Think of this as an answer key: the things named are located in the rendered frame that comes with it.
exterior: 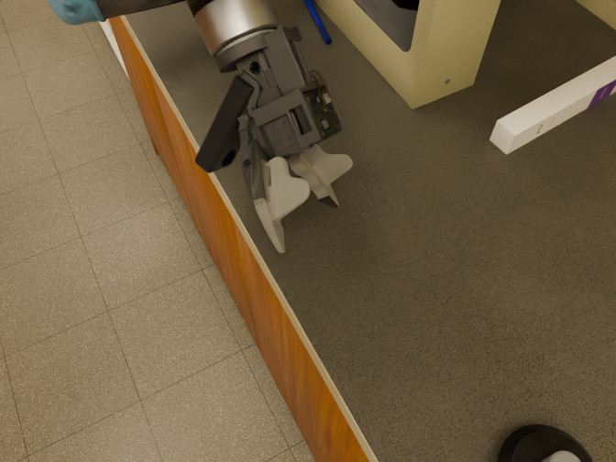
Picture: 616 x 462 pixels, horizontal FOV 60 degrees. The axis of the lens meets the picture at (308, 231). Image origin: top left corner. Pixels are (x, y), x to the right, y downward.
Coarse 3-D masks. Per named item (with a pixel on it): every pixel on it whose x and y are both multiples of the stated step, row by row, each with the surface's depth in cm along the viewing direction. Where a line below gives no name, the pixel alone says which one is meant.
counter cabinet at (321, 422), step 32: (128, 64) 152; (160, 96) 115; (160, 128) 143; (192, 160) 110; (192, 192) 135; (224, 224) 106; (224, 256) 129; (256, 288) 102; (256, 320) 123; (288, 320) 84; (288, 352) 98; (288, 384) 117; (320, 384) 81; (320, 416) 94; (320, 448) 112; (352, 448) 78
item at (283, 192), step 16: (272, 160) 53; (272, 176) 52; (288, 176) 52; (272, 192) 52; (288, 192) 51; (304, 192) 50; (256, 208) 52; (272, 208) 51; (288, 208) 51; (272, 224) 51; (272, 240) 52
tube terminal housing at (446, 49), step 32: (320, 0) 90; (352, 0) 81; (448, 0) 65; (480, 0) 67; (352, 32) 85; (416, 32) 70; (448, 32) 69; (480, 32) 72; (384, 64) 80; (416, 64) 72; (448, 64) 74; (416, 96) 76
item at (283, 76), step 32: (288, 32) 51; (224, 64) 52; (256, 64) 55; (288, 64) 51; (256, 96) 54; (288, 96) 51; (320, 96) 53; (256, 128) 53; (288, 128) 53; (320, 128) 52
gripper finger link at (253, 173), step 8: (240, 136) 53; (248, 136) 53; (240, 144) 53; (248, 144) 52; (256, 144) 53; (240, 152) 52; (248, 152) 52; (256, 152) 52; (264, 152) 53; (240, 160) 52; (248, 160) 52; (256, 160) 52; (264, 160) 53; (248, 168) 52; (256, 168) 52; (248, 176) 52; (256, 176) 52; (248, 184) 52; (256, 184) 52; (248, 192) 52; (256, 192) 52; (264, 192) 51
